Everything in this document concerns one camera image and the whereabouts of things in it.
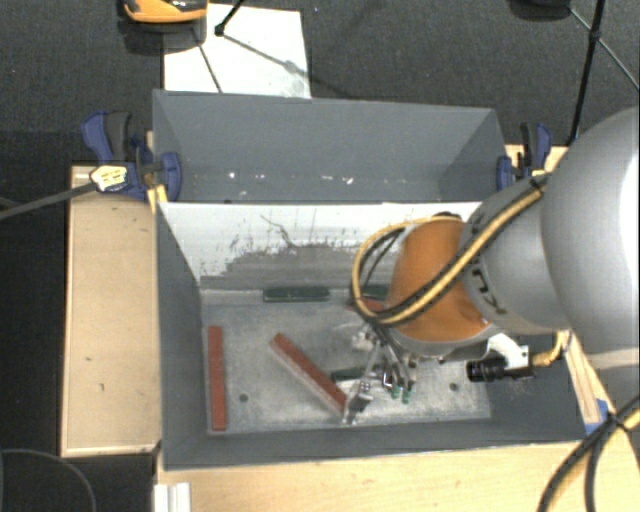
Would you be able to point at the pale wood board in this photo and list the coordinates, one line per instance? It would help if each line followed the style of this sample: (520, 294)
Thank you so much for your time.
(112, 310)

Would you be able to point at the red-brown flat block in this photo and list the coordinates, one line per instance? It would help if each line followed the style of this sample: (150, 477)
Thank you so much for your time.
(217, 380)
(371, 304)
(307, 370)

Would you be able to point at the dark green flat block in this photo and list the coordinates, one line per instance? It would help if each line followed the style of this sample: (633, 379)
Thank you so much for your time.
(296, 294)
(378, 289)
(349, 372)

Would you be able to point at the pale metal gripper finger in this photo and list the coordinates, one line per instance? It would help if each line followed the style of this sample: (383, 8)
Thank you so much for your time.
(351, 407)
(366, 392)

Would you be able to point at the grey metal bin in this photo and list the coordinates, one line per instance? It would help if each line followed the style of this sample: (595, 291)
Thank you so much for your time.
(300, 145)

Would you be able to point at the black cylinder on white bracket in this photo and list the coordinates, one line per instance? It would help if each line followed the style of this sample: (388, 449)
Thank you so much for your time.
(492, 370)

